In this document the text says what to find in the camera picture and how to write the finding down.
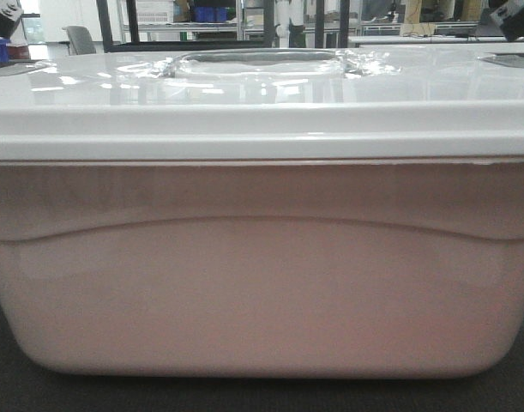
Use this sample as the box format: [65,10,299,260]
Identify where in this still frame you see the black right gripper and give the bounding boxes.
[491,0,524,41]

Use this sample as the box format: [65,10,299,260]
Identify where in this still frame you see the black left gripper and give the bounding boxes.
[0,0,24,39]

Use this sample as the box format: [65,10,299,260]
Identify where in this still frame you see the blue bins on far shelf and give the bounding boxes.
[194,6,227,23]

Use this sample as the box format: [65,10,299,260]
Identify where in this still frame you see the grey office chair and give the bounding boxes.
[63,25,97,56]

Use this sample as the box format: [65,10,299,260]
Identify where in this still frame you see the cardboard box background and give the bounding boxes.
[400,0,436,37]

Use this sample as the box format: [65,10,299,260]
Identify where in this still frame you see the white table right background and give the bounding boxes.
[347,35,524,49]

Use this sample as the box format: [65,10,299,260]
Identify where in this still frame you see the black metal shelf frame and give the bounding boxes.
[95,0,352,53]

